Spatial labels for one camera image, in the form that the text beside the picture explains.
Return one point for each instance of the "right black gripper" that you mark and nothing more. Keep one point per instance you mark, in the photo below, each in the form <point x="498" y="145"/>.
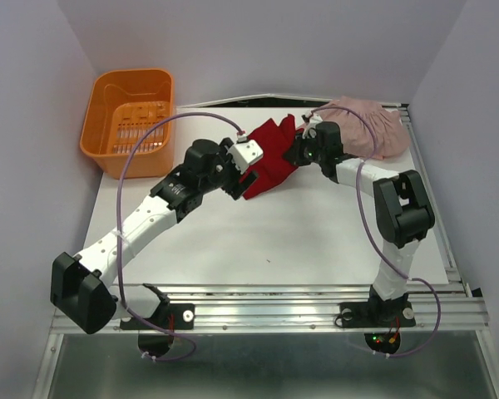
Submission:
<point x="293" y="154"/>

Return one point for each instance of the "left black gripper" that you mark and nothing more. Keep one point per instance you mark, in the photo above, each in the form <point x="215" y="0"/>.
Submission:
<point x="224" y="157"/>

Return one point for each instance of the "red pleated skirt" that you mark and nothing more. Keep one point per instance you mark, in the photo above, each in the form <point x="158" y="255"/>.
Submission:
<point x="274" y="139"/>

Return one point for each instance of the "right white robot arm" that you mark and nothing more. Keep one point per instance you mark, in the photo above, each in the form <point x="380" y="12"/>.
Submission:
<point x="403" y="211"/>

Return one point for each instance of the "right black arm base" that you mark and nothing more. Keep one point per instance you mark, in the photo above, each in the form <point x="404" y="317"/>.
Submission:
<point x="376" y="313"/>

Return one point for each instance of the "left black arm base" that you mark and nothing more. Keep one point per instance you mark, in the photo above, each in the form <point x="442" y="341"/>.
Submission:
<point x="173" y="316"/>

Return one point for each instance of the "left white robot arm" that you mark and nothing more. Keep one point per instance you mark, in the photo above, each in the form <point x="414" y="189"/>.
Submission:
<point x="80" y="285"/>

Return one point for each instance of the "pink pleated skirt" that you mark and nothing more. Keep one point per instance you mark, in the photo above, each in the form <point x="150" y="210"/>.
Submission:
<point x="365" y="125"/>

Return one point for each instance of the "orange plastic basket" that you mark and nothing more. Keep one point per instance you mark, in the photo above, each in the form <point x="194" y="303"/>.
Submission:
<point x="123" y="106"/>

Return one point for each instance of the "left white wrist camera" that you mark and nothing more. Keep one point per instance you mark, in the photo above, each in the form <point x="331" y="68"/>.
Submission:
<point x="245" y="154"/>

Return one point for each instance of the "aluminium rail frame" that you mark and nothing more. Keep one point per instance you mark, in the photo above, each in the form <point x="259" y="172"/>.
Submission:
<point x="266" y="278"/>

